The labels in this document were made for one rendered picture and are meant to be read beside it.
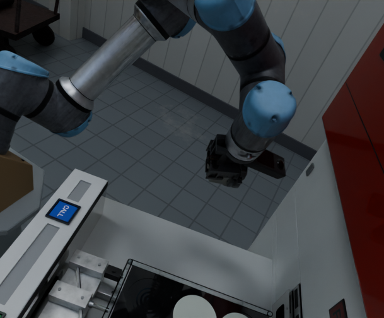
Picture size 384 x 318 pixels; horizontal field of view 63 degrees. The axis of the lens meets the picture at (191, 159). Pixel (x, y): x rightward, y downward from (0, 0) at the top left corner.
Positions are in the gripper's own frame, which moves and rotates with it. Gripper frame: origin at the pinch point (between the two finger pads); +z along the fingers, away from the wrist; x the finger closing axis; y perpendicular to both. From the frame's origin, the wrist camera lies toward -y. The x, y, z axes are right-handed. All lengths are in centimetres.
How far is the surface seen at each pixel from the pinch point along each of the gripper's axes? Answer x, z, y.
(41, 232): 15.7, 0.8, 40.8
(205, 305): 28.7, 5.9, 3.5
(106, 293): 27.2, 9.0, 26.3
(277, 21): -183, 110, -73
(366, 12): -167, 76, -125
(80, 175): -0.6, 8.8, 36.9
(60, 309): 30.5, 2.9, 34.6
